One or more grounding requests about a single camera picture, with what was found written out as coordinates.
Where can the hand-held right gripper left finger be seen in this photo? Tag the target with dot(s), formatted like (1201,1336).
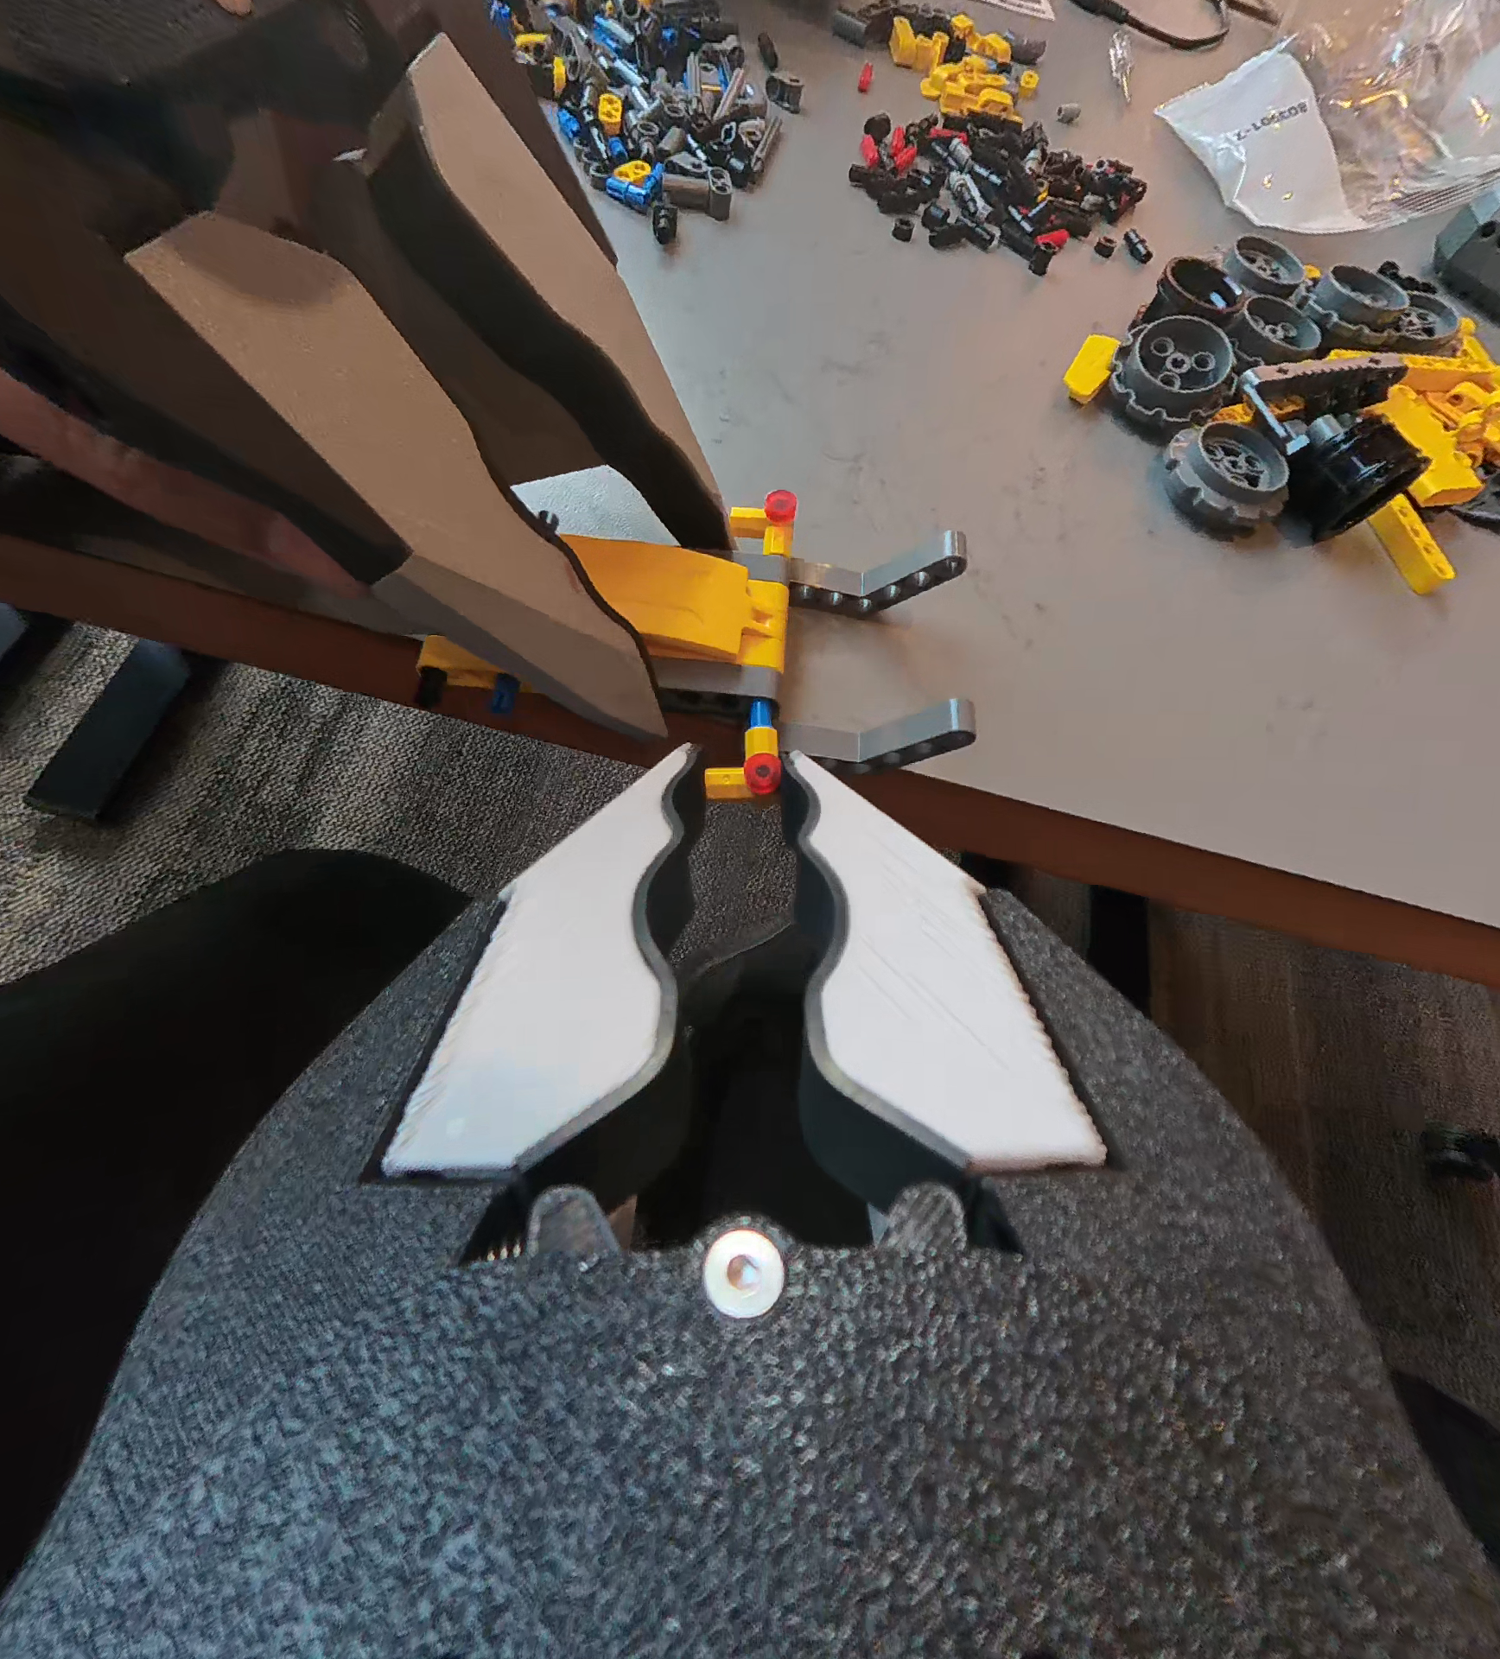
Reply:
(542,1037)

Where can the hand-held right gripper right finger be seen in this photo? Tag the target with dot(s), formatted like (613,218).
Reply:
(945,1037)

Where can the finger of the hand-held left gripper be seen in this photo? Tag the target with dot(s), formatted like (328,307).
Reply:
(387,440)
(530,285)

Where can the yellow connector with blue pin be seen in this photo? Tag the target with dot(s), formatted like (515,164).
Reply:
(755,527)

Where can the yellow and grey brick assembly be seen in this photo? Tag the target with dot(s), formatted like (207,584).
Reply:
(686,596)

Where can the pile of black red pins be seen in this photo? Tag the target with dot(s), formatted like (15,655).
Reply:
(997,181)

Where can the pile of blue grey connectors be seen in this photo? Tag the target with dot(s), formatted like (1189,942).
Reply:
(646,104)

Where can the pile of yellow angled beams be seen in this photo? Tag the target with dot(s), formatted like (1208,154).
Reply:
(962,57)

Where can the yellow curved panel piece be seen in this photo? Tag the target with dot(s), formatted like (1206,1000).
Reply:
(1092,366)

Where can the large grey wheel hub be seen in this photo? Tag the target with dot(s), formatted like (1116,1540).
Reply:
(1173,371)

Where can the yellow grey brick chassis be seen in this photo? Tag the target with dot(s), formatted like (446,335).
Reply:
(1450,415)

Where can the large crumpled plastic bag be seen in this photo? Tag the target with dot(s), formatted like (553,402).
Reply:
(1372,117)

